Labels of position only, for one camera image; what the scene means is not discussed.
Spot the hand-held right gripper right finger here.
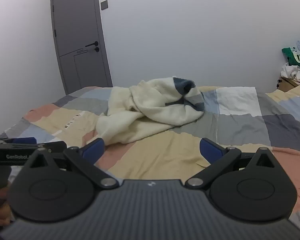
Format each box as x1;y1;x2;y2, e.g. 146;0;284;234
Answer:
185;137;278;189

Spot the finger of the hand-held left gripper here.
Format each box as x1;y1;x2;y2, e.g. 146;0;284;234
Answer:
37;141;67;154
0;137;38;146

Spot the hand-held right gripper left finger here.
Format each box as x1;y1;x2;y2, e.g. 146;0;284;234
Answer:
24;137;119;189

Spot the cream and blue fuzzy sweater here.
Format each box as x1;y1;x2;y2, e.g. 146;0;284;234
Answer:
96;76;205;146

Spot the person's left hand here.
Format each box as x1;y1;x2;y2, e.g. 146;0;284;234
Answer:
0;187;12;228

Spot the patchwork bedsheet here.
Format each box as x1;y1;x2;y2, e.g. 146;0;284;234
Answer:
0;84;300;230

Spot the brown cardboard box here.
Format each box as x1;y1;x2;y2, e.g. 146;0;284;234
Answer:
276;77;300;92

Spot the white crumpled garment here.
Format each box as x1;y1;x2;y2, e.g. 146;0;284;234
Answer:
280;63;300;83

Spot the grey door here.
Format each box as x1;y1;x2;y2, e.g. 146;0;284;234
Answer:
50;0;113;96

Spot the green printed garment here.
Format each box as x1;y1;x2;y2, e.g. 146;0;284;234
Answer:
282;46;300;75

